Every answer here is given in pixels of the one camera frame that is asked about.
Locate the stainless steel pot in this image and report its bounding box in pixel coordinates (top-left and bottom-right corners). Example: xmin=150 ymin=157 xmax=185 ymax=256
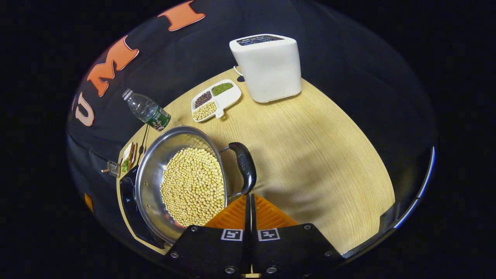
xmin=134 ymin=126 xmax=257 ymax=245

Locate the black induction cooktop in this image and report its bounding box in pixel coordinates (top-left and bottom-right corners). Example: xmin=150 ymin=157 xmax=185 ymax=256
xmin=119 ymin=165 xmax=165 ymax=249

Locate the thin black cable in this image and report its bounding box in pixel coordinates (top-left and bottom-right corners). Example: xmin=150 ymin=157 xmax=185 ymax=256
xmin=137 ymin=124 xmax=150 ymax=156

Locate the clear plastic water bottle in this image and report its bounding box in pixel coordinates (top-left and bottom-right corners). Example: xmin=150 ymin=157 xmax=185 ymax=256
xmin=122 ymin=88 xmax=171 ymax=132

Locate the small clear glass jar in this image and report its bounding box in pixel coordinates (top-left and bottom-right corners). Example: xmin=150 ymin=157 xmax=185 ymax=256
xmin=101 ymin=160 xmax=121 ymax=178

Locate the white divided bean dish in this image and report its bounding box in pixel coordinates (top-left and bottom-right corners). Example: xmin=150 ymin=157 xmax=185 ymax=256
xmin=191 ymin=79 xmax=242 ymax=123

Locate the pile of yellow soybeans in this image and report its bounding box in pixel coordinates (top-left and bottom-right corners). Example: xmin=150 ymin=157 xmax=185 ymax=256
xmin=160 ymin=147 xmax=226 ymax=227

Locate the white toaster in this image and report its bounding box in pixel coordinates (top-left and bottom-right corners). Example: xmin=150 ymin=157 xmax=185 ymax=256
xmin=229 ymin=34 xmax=302 ymax=103

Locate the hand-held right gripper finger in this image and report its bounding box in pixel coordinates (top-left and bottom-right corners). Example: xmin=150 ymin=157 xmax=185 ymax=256
xmin=164 ymin=193 xmax=251 ymax=277
xmin=251 ymin=193 xmax=342 ymax=277

